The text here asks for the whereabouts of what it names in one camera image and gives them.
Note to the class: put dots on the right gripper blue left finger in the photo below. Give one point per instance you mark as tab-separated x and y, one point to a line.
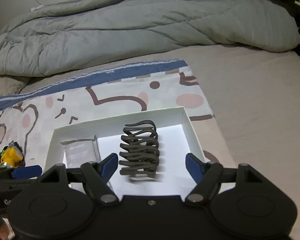
96	177

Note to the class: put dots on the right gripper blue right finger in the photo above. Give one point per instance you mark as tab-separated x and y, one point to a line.
206	176

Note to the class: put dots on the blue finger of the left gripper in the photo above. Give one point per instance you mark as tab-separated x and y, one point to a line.
27	172

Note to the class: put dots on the yellow headlamp with strap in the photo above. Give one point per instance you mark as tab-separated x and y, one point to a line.
12	156

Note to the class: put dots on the grey sachet packet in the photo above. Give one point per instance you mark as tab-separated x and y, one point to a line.
77	152

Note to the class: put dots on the white shallow cardboard box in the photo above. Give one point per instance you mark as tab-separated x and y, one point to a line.
176	139

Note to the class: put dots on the cartoon bear blanket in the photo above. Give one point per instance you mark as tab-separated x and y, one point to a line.
30	119

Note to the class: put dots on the beige pillow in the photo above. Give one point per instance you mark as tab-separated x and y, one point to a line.
11	85

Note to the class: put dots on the white power adapter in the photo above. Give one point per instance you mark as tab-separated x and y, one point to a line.
36	8

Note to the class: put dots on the grey rumpled duvet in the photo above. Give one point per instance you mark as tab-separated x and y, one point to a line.
75	35

